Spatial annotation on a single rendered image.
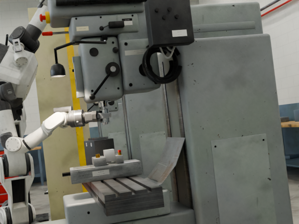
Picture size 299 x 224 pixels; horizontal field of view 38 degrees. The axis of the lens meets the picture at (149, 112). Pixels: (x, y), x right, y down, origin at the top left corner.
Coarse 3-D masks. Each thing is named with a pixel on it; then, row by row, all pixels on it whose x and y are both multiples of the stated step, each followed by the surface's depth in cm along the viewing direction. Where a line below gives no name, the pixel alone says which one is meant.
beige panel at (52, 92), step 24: (48, 24) 391; (48, 48) 390; (72, 48) 394; (48, 72) 389; (72, 72) 393; (48, 96) 388; (72, 96) 392; (48, 144) 386; (72, 144) 391; (48, 168) 385; (48, 192) 384; (72, 192) 389
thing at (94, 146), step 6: (90, 138) 265; (96, 138) 256; (102, 138) 256; (84, 144) 271; (90, 144) 259; (96, 144) 252; (102, 144) 254; (108, 144) 255; (90, 150) 260; (96, 150) 252; (102, 150) 254; (114, 150) 257; (90, 156) 261; (90, 162) 262; (108, 162) 255
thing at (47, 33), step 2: (42, 32) 230; (44, 32) 230; (46, 32) 230; (48, 32) 230; (50, 32) 230; (52, 32) 231; (54, 32) 231; (56, 32) 232; (58, 32) 232; (60, 32) 232; (62, 32) 232; (64, 32) 233; (66, 32) 233; (68, 32) 233; (42, 34) 230; (44, 34) 230; (46, 34) 230; (48, 34) 230; (50, 34) 230; (52, 34) 231; (54, 34) 232
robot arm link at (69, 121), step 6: (54, 108) 228; (60, 108) 227; (66, 108) 227; (72, 108) 229; (66, 114) 225; (72, 114) 223; (66, 120) 224; (72, 120) 223; (60, 126) 227; (66, 126) 228; (72, 126) 225
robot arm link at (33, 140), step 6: (36, 132) 224; (42, 132) 224; (24, 138) 225; (30, 138) 223; (36, 138) 224; (42, 138) 225; (24, 144) 223; (30, 144) 223; (36, 144) 225; (24, 150) 224
